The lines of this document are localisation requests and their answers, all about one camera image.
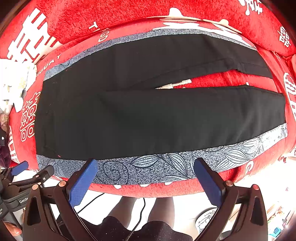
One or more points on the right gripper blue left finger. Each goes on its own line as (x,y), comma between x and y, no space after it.
(80,181)

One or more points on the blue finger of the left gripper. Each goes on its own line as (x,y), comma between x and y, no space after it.
(19,168)

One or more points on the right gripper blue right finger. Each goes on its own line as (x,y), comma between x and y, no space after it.
(210,181)

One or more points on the black pants with patterned trim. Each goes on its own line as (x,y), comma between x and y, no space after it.
(110,103)

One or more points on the person's left hand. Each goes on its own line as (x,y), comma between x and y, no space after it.
(14,230)

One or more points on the white floral cloth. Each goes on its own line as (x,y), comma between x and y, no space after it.
(16,79)

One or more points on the red long pillow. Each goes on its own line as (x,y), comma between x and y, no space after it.
(42,26)

